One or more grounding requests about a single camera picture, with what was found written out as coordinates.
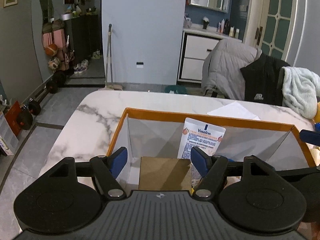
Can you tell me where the white Vaseline tube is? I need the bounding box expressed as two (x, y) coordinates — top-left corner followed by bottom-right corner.
(177, 118), (226, 189)

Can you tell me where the brown cardboard small box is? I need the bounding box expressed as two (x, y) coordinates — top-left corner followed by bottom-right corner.
(138, 157), (191, 191)

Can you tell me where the orange cardboard box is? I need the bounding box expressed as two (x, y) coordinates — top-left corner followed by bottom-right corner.
(107, 108), (315, 191)

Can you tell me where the light blue towel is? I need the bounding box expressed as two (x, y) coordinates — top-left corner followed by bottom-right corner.
(282, 67), (319, 119)

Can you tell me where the white paper sheet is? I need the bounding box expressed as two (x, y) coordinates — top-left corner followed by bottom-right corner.
(207, 102), (260, 120)

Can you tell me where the black jacket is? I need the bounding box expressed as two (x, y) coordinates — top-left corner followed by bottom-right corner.
(240, 53), (289, 106)

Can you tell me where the broom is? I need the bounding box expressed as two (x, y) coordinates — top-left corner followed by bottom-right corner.
(101, 24), (123, 90)

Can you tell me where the grey padded jacket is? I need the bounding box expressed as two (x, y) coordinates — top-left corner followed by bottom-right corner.
(201, 38), (262, 101)

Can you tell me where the black dumbbell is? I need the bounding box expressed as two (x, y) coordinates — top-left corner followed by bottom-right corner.
(16, 98), (41, 130)

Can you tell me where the white cabinet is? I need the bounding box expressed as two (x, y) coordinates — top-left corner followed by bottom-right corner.
(177, 28), (242, 83)

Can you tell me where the basketball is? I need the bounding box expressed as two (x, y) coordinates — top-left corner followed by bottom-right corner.
(45, 43), (58, 57)

